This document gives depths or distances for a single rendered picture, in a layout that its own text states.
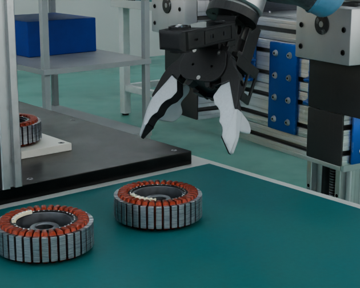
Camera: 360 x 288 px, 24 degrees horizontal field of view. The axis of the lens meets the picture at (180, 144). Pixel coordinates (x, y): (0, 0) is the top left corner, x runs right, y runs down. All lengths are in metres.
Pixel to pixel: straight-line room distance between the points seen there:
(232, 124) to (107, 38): 6.92
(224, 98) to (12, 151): 0.29
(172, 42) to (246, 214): 0.24
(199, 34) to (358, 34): 0.38
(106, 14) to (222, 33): 6.85
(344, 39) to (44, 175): 0.52
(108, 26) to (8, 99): 6.82
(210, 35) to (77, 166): 0.31
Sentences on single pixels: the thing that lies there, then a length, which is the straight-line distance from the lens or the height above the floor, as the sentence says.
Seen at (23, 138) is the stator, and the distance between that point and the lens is 1.31.
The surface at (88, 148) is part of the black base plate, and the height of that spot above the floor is 0.77.
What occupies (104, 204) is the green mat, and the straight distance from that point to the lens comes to 1.12.
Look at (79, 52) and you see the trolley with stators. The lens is 4.31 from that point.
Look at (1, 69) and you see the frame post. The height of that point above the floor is 0.93.
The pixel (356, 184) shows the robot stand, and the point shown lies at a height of 0.60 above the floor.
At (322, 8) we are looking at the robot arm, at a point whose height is 1.00.
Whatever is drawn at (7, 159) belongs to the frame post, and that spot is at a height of 0.81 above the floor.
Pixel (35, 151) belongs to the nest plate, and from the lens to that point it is 1.30.
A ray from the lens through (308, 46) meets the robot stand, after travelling 1.42.
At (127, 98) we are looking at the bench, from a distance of 5.41.
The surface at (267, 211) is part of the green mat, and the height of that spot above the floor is 0.75.
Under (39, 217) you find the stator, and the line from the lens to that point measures 0.99.
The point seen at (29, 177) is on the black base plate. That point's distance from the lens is 1.19.
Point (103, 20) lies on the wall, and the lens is 7.90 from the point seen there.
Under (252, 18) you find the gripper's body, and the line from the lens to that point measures 1.12.
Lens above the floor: 1.09
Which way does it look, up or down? 14 degrees down
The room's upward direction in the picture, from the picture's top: straight up
